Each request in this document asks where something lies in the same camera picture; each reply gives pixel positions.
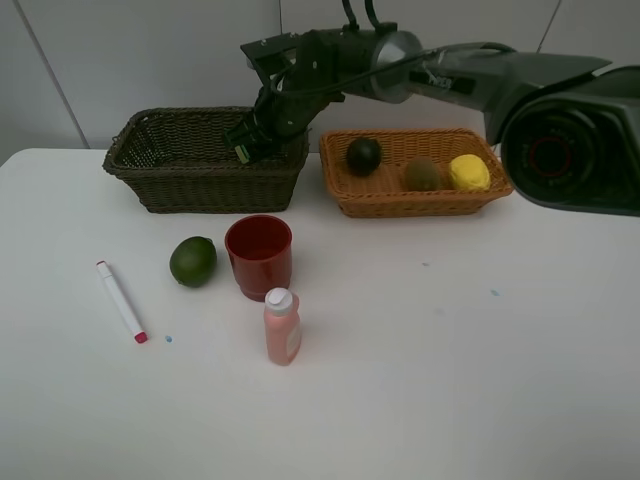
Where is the dark mangosteen fruit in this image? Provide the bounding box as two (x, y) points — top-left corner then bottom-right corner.
(346, 137), (382, 177)

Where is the brown kiwi fruit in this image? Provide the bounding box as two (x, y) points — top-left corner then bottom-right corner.
(404, 157), (441, 192)

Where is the green lime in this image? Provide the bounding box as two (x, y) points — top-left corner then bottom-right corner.
(169, 236), (217, 288)

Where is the orange wicker basket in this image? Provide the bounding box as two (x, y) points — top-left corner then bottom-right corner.
(319, 128), (513, 218)

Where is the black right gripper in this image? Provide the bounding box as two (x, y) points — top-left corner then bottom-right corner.
(224, 88), (345, 157)

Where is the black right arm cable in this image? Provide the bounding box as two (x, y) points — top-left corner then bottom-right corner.
(341, 0), (396, 31)

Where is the dark brown wicker basket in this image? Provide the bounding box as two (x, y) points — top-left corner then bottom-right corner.
(103, 107), (309, 214)

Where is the dark green black bottle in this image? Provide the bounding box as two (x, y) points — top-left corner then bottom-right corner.
(234, 144), (273, 165)

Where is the red plastic cup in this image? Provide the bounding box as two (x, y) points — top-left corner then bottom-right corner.
(225, 215), (293, 302)

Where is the white marker red cap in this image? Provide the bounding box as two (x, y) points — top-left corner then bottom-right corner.
(96, 261), (149, 344)

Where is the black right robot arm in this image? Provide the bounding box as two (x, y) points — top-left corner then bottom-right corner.
(225, 28), (639, 216)

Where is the yellow lemon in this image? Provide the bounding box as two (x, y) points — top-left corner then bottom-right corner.
(449, 154), (491, 191)

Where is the pink lotion bottle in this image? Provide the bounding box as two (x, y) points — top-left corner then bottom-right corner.
(264, 287), (302, 366)

